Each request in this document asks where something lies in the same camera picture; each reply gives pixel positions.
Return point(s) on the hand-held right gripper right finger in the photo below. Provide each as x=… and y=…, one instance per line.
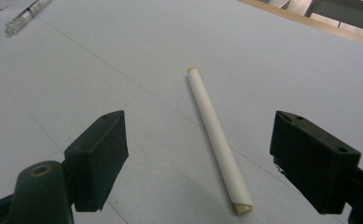
x=313, y=165

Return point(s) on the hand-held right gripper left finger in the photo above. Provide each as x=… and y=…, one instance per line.
x=98, y=161

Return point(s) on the white paper-wrapped stick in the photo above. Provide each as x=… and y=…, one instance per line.
x=215, y=133

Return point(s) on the clear and white pen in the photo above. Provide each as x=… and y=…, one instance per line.
x=25, y=17

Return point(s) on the wooden table edge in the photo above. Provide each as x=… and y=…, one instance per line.
x=325, y=26

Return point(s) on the dark grey furniture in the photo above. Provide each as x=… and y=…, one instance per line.
x=347, y=12

